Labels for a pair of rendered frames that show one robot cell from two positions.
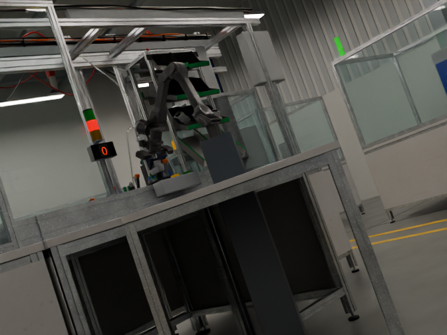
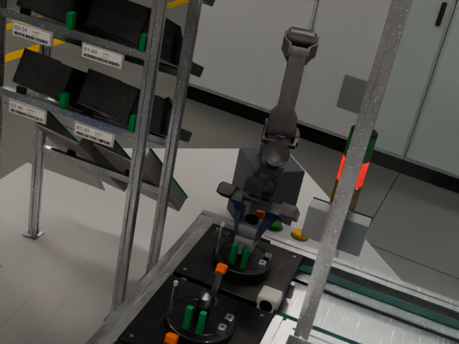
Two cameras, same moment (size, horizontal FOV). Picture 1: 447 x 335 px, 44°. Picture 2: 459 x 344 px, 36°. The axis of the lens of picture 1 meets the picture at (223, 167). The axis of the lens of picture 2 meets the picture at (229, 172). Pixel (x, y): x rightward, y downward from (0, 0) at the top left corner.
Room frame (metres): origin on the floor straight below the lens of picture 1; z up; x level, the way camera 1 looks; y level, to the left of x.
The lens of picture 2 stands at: (3.37, 1.41, 1.88)
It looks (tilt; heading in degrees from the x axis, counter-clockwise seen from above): 27 degrees down; 239
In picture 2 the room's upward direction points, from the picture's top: 12 degrees clockwise
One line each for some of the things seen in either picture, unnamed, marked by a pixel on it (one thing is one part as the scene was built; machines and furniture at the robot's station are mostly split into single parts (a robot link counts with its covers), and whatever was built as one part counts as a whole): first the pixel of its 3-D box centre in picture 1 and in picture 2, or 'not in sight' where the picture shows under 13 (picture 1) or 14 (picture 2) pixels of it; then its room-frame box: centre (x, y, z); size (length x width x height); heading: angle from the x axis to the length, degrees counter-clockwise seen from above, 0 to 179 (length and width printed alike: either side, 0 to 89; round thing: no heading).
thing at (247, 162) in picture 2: (224, 159); (264, 190); (2.37, -0.01, 0.96); 0.14 x 0.14 x 0.20; 85
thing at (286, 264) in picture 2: not in sight; (240, 265); (2.60, 0.30, 0.96); 0.24 x 0.24 x 0.02; 44
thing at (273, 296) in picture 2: not in sight; (268, 300); (2.61, 0.44, 0.97); 0.05 x 0.05 x 0.04; 44
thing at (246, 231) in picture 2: (155, 167); (248, 232); (2.61, 0.31, 1.06); 0.08 x 0.04 x 0.07; 44
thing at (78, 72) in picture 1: (96, 131); not in sight; (3.70, 0.73, 1.56); 0.04 x 0.04 x 1.39; 44
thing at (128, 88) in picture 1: (139, 123); not in sight; (3.94, 0.47, 1.56); 0.09 x 0.04 x 1.39; 134
